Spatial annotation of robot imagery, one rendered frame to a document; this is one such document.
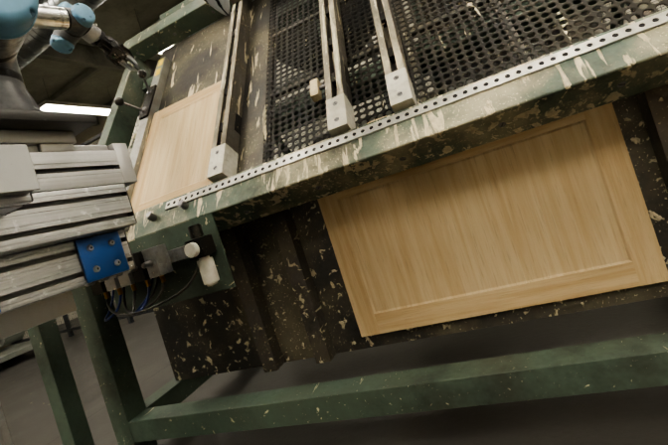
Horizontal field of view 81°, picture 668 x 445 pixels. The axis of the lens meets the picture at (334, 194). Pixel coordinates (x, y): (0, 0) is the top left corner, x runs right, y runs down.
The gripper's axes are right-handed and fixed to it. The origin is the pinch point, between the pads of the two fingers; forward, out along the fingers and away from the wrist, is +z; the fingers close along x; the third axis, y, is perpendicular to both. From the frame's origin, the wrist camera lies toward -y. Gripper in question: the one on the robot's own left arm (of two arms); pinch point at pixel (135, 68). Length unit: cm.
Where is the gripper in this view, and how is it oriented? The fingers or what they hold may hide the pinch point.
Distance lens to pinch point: 207.0
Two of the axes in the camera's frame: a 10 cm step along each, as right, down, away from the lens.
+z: 4.3, 4.0, 8.1
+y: 5.7, 5.7, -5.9
